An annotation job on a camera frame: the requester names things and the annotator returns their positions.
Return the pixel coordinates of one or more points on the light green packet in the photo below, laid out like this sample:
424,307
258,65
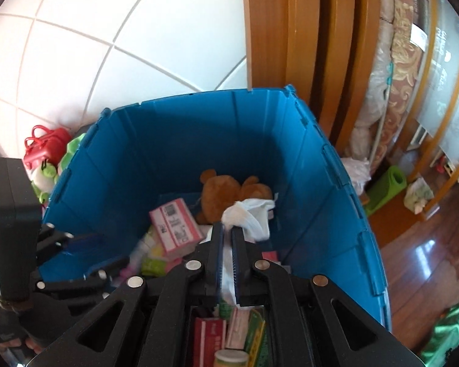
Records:
155,267

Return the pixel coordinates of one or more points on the jar with yellow lid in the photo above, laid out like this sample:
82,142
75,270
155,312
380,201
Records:
231,358

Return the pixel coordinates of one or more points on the green cardboard box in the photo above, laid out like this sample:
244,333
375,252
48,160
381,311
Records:
257,336

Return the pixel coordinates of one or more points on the pink striped small box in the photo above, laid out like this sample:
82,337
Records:
239,328

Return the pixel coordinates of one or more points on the white plastic bottle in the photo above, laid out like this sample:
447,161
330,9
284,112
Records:
144,247

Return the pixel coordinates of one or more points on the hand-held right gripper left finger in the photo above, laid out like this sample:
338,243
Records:
218,244

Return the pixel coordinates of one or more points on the white cloth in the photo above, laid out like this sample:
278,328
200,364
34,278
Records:
252,214

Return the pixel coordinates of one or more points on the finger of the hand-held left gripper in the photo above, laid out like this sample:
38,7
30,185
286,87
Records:
80,281
65,242

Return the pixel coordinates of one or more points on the light green scalloped object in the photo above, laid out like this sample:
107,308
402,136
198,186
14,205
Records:
73,150

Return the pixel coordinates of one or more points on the pale rolled quilt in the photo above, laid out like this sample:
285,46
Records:
367,122

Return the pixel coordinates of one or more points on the wooden framed glass door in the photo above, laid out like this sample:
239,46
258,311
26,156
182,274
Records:
443,84

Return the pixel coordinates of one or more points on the red toy handbag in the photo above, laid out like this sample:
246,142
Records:
48,147

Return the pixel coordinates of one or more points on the green yoga mat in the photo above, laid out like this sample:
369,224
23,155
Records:
386,187

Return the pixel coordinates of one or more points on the crumpled white plastic bag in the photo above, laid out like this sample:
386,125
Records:
357,174

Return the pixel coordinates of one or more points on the pink white cardboard box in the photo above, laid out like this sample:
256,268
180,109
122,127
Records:
176,225

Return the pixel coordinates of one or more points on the green white plush toy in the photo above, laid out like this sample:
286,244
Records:
42,179

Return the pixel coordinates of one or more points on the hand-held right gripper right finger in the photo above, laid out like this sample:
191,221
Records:
236,260

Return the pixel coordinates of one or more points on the clear bag with white contents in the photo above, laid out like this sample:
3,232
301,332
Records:
419,195

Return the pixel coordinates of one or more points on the brown patterned rolled rug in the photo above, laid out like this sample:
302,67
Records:
403,65

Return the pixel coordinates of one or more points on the blue plastic storage bin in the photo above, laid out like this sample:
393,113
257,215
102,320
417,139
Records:
214,133

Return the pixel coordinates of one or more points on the green cloth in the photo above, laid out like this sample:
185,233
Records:
451,336

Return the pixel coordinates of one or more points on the brown teddy bear plush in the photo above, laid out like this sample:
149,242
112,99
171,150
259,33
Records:
218,195

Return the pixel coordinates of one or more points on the red cardboard box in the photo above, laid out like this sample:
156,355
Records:
208,338

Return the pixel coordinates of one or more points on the wooden door frame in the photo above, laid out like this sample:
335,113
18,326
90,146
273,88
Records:
275,26

